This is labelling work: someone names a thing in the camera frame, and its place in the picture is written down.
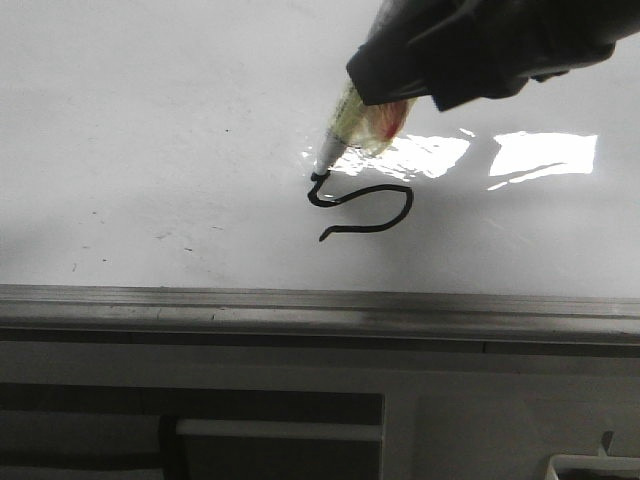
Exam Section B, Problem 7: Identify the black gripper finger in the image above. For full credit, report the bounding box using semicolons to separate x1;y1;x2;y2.
346;1;500;106
409;1;639;111

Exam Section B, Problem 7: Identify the white marker with taped pad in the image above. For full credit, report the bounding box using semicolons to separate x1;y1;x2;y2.
313;81;416;176

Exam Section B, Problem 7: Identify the white shelf bar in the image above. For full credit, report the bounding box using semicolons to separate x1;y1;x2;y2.
176;419;383;442

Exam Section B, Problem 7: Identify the white whiteboard with metal frame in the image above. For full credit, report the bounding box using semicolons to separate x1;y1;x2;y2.
1;1;639;344

